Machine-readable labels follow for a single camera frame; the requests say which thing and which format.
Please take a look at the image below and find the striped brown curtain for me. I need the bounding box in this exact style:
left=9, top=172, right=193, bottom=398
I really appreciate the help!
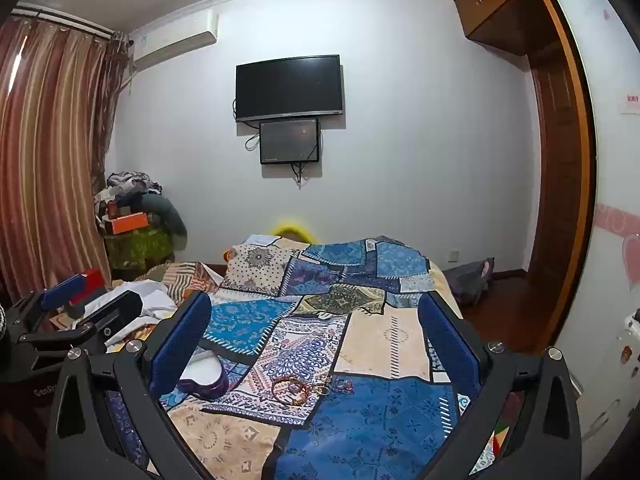
left=0, top=15, right=132, bottom=306

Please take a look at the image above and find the white curtain rail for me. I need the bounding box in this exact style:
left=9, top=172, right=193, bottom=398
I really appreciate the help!
left=10, top=2, right=115, bottom=39

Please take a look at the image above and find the grey garment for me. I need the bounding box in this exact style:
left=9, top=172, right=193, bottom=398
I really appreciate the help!
left=142, top=194, right=189, bottom=252

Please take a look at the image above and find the red box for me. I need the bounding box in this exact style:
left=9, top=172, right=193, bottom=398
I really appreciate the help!
left=69, top=268, right=109, bottom=307

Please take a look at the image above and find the yellow round object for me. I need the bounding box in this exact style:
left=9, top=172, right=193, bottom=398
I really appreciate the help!
left=271, top=218, right=314, bottom=242

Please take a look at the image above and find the patchwork blanket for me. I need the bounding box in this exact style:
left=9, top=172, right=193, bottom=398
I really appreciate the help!
left=107, top=232, right=501, bottom=480

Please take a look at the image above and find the dark bag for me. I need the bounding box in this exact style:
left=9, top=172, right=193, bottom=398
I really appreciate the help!
left=441, top=257, right=496, bottom=307

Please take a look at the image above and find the brown wooden door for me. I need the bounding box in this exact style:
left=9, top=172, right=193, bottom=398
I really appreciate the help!
left=527, top=55, right=568, bottom=288

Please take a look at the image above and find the white air conditioner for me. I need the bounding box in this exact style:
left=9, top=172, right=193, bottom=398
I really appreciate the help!
left=131, top=10, right=220, bottom=69

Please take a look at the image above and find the wooden overhead cabinet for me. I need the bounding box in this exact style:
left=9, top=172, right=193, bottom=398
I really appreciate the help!
left=452, top=0, right=553, bottom=57

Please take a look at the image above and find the white wardrobe door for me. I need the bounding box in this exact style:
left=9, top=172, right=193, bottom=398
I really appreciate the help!
left=542, top=0, right=640, bottom=441

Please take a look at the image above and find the pink heart decal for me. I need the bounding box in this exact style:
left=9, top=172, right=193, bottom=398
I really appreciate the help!
left=594, top=202, right=640, bottom=292

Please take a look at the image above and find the orange striped cloth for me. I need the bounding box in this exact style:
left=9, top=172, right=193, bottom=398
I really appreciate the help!
left=134, top=260, right=224, bottom=307

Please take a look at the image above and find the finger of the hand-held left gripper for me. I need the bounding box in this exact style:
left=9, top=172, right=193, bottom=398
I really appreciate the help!
left=5, top=272, right=88, bottom=346
left=17, top=290, right=146, bottom=361

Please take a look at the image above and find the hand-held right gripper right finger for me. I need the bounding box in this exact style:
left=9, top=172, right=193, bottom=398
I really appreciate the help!
left=417, top=290, right=583, bottom=480

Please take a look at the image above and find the white cloth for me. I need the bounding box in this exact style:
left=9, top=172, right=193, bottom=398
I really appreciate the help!
left=106, top=280, right=177, bottom=332

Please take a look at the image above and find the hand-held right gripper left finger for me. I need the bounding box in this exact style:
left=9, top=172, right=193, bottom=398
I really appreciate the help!
left=47, top=290, right=216, bottom=480

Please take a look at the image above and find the purple heart-shaped box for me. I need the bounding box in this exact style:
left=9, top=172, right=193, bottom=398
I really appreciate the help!
left=176, top=349, right=231, bottom=402

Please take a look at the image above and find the small black monitor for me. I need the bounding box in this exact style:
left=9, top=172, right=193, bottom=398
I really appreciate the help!
left=259, top=117, right=321, bottom=165

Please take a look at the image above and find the orange box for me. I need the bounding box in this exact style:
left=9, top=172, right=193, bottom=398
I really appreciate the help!
left=111, top=212, right=150, bottom=235

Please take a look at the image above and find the pile of clothes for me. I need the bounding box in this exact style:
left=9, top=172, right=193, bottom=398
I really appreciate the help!
left=92, top=170, right=166, bottom=236

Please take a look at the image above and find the multicoloured cloth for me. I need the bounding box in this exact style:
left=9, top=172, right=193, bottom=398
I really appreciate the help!
left=491, top=394, right=527, bottom=457

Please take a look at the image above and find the large black television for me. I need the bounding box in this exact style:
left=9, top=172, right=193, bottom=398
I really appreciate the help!
left=235, top=54, right=347, bottom=123

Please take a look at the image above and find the green patterned cloth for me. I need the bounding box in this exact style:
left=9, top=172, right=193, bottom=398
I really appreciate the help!
left=104, top=229, right=175, bottom=272

